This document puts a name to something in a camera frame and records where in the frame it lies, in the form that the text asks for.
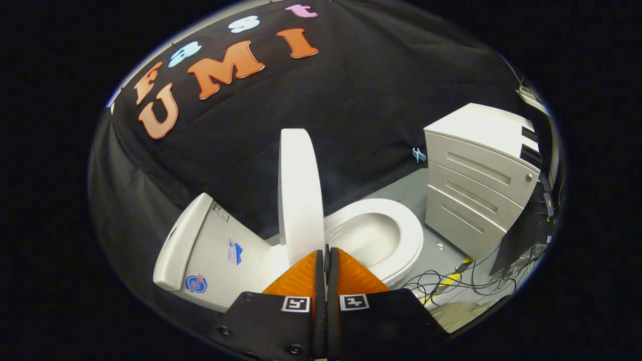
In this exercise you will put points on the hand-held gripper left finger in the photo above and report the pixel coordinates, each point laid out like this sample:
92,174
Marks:
319,326

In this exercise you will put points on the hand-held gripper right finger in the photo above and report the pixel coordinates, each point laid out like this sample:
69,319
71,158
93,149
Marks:
335,326

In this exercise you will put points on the white toilet lid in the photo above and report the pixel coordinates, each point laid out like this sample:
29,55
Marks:
300,200

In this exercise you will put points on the white ceramic toilet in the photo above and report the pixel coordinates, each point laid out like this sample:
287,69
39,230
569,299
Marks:
215,260

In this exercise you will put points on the yellow floor tape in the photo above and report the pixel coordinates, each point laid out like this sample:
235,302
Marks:
446,282

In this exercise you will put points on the blue clip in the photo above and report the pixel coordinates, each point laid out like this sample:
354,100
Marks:
419,155

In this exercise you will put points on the white drawer cabinet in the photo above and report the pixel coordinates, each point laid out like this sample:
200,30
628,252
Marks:
476,150

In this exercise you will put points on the black backdrop cloth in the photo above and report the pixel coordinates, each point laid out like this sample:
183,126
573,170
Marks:
361,100

